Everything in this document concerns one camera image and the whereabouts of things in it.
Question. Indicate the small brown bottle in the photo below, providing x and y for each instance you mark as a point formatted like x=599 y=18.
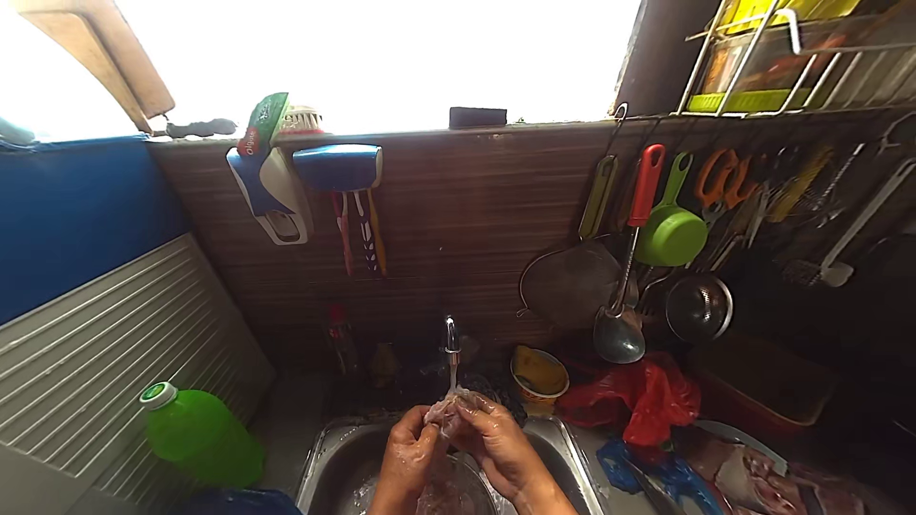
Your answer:
x=385 y=363

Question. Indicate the person's left fingers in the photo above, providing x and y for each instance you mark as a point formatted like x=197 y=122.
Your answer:
x=412 y=419

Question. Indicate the person's left hand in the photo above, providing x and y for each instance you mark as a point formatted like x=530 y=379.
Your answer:
x=409 y=456

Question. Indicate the white bristle scrub brush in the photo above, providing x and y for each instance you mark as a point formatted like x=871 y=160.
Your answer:
x=303 y=117

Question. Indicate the dark patterned toothbrush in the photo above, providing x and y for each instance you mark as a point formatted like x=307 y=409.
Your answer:
x=365 y=227

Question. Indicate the person's right forearm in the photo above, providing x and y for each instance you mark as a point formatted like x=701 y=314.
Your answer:
x=547 y=498

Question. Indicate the green toothpaste tube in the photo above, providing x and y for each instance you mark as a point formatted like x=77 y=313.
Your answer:
x=268 y=120

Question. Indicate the red plastic bag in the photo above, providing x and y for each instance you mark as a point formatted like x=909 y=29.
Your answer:
x=658 y=400

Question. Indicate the person's right fingers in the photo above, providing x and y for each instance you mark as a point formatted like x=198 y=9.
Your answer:
x=490 y=409

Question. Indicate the blue and white toothbrush holder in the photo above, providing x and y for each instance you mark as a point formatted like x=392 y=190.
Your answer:
x=338 y=165

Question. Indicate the chrome faucet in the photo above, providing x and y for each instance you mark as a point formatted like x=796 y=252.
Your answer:
x=451 y=339

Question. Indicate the grey ribbed plastic panel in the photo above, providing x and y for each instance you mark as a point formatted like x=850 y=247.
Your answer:
x=143 y=336

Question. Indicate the pink toothbrush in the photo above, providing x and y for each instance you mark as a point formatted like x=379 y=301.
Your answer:
x=343 y=229

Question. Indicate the raw meat piece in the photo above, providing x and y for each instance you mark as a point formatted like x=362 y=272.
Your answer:
x=443 y=413

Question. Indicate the yellow sponge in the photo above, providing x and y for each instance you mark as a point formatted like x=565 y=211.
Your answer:
x=539 y=370

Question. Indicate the person's right hand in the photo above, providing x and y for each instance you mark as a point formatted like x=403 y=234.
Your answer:
x=509 y=452

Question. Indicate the white plate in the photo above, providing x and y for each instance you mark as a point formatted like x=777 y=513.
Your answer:
x=744 y=433

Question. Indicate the person's left forearm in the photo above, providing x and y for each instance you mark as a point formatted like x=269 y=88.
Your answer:
x=395 y=501

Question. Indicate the black rectangular block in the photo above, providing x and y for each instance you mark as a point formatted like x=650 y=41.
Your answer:
x=478 y=116

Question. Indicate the yellow plastic utensil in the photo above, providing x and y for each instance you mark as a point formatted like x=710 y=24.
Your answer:
x=794 y=189

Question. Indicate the dark rectangular tray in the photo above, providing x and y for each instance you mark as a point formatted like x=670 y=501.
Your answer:
x=766 y=379

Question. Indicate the stainless steel sink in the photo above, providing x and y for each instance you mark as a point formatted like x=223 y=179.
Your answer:
x=577 y=465

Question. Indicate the pile of raw meat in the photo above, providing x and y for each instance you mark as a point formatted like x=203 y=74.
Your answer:
x=751 y=476

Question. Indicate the dark blue plastic bag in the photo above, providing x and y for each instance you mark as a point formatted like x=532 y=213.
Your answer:
x=236 y=502

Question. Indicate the knife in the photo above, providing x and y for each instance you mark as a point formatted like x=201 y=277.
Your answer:
x=652 y=493

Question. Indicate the blue plastic sheet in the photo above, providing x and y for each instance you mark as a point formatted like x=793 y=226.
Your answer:
x=79 y=214

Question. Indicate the window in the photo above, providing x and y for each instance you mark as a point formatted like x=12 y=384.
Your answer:
x=372 y=57

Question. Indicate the person's right thumb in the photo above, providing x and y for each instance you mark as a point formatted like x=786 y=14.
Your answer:
x=468 y=422

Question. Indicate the metal strainer bowl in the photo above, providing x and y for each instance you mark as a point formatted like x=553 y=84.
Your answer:
x=698 y=307

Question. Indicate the bottle with red cap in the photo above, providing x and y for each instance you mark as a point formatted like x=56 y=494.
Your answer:
x=341 y=342

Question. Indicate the person's left thumb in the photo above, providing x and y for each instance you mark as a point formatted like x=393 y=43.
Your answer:
x=430 y=437

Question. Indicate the green plastic bottle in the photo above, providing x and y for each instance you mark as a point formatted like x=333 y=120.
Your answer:
x=203 y=438

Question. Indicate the blue and white toothpaste dispenser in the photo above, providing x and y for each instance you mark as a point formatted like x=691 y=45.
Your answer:
x=285 y=187

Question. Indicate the round mesh strainer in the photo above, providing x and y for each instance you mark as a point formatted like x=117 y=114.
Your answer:
x=569 y=282

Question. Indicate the yellow toothbrush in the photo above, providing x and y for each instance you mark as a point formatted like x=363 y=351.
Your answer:
x=378 y=232

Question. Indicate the green plastic scoop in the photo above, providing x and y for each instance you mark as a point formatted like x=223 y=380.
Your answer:
x=671 y=234

